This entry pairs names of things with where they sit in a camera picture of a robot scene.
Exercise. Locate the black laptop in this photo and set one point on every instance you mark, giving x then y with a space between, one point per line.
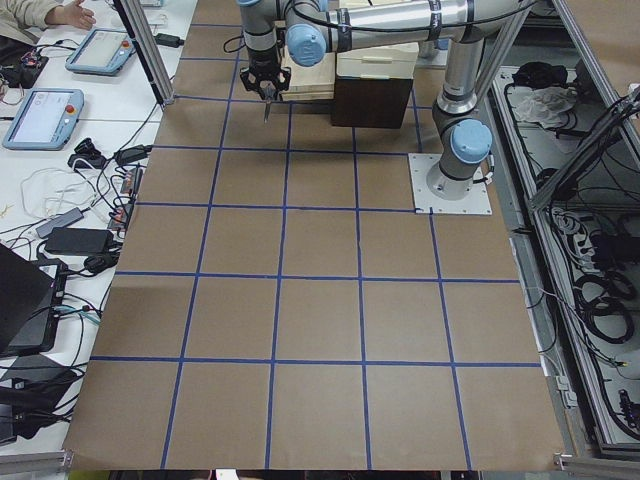
30 293

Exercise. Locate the black power adapter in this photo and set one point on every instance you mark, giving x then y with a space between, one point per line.
78 241

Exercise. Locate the white plastic tray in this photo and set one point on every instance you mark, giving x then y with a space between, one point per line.
384 62

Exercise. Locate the teach pendant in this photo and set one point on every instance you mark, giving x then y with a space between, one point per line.
45 119
103 52

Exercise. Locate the teach pendant lower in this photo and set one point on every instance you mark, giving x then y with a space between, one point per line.
45 119

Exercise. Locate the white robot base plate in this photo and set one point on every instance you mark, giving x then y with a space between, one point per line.
435 193

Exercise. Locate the dark wooden drawer cabinet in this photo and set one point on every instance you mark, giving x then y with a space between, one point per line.
355 102

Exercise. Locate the person's hand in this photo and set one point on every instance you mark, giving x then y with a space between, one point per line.
71 14

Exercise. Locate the teach pendant upper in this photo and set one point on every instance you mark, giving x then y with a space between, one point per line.
103 52

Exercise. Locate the aluminium frame post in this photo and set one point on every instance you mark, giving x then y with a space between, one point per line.
135 22

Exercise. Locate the orange grey scissors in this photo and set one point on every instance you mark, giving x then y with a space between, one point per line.
267 109

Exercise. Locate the silver robot arm, drawer side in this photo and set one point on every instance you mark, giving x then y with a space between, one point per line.
465 139

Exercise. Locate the silver robot arm, scissors side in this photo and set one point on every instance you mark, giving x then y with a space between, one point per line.
310 30

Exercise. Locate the black gripper, scissors side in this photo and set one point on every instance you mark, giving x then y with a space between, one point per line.
263 66

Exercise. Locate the white crumpled cloth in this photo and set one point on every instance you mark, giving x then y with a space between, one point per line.
547 107

